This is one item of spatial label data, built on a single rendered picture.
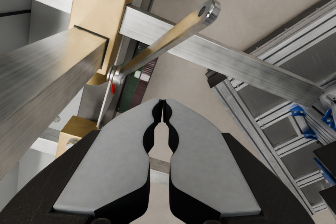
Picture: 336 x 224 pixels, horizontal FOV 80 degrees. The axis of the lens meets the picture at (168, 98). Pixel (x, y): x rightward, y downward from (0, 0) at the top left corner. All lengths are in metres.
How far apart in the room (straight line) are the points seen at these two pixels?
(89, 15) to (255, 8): 1.01
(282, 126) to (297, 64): 0.34
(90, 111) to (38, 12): 0.24
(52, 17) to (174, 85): 0.82
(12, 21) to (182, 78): 0.87
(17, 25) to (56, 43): 0.35
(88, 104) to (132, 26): 0.28
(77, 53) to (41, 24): 0.38
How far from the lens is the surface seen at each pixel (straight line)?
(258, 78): 0.27
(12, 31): 0.52
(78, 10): 0.24
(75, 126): 0.38
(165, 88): 1.21
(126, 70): 0.23
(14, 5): 0.51
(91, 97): 0.47
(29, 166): 0.82
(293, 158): 1.44
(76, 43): 0.20
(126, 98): 0.45
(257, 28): 1.20
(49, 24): 0.54
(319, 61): 1.15
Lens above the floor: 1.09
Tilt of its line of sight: 62 degrees down
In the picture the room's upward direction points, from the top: 180 degrees clockwise
